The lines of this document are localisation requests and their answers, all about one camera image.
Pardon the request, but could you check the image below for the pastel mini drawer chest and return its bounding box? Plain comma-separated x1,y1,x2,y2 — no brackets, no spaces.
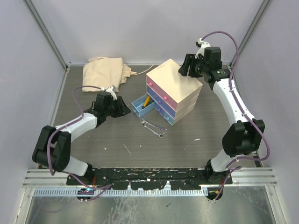
132,59,203,125

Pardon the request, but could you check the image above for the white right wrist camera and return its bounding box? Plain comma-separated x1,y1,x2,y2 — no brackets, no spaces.
195,38,211,58

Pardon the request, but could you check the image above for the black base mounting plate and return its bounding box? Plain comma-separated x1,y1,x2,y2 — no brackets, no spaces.
67,168,228,190

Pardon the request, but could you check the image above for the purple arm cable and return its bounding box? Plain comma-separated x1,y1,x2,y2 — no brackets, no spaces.
46,85,113,201
202,31,272,201

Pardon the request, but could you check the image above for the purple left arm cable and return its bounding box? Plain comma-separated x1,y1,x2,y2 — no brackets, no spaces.
46,85,113,201

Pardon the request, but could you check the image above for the silver combination wrench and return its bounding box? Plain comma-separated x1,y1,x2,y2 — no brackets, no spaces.
140,119,167,134

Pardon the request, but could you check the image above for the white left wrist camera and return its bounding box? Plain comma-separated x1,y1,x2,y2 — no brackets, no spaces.
105,85,117,100

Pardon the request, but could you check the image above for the beige folded cloth bag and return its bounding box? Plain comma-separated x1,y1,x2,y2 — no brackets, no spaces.
81,56,155,93

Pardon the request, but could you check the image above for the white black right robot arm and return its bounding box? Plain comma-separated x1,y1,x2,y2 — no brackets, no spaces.
178,44,265,184

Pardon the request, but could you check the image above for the light blue cable duct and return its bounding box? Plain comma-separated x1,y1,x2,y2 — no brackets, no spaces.
33,188,208,197

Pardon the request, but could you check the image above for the aluminium frame rail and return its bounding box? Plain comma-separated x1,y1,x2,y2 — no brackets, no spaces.
23,169,68,188

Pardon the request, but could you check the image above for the silver ratchet wrench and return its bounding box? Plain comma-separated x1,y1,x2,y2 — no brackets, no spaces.
142,124,163,138

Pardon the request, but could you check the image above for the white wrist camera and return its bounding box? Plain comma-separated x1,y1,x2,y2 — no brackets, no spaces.
195,38,211,58
105,85,117,100

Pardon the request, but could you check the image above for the orange handle screwdriver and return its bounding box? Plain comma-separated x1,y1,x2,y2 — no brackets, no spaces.
142,95,151,109

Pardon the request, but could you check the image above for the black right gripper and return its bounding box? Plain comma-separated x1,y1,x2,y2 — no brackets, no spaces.
178,54,208,78

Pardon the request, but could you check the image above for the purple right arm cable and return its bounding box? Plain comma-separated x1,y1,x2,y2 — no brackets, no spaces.
202,31,272,201

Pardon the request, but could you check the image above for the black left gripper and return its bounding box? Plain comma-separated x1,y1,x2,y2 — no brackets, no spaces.
104,96,130,118

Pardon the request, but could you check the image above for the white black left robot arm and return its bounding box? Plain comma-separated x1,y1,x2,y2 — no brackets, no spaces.
32,91,131,185

